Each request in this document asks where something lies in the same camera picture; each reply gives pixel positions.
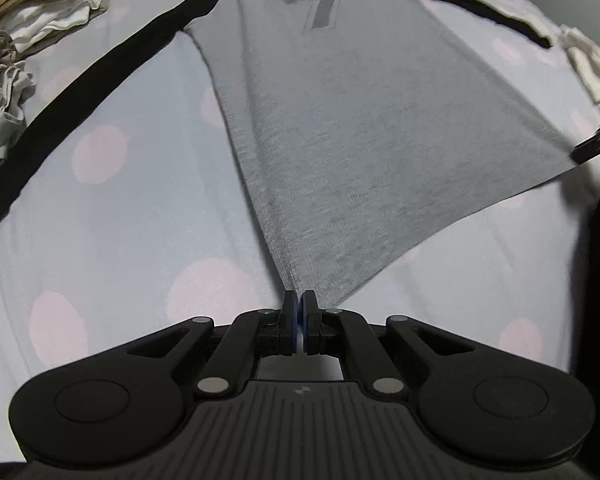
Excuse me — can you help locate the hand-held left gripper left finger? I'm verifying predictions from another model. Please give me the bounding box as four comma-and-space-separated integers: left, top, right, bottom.
125, 290, 299, 401

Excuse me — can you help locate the cream crumpled garment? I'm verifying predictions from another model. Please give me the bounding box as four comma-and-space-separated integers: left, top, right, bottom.
555, 24, 600, 113

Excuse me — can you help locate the white folded garment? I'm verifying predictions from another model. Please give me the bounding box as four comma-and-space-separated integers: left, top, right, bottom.
0, 85, 28, 181

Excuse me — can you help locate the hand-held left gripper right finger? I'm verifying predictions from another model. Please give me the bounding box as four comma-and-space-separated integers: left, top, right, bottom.
302, 289, 473, 401

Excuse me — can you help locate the white cotton garment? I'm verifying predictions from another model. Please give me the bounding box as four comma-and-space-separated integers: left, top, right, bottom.
10, 0, 112, 46

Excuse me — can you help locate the grey shirt with black sleeves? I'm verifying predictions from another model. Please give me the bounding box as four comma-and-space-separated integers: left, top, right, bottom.
0, 0, 586, 308

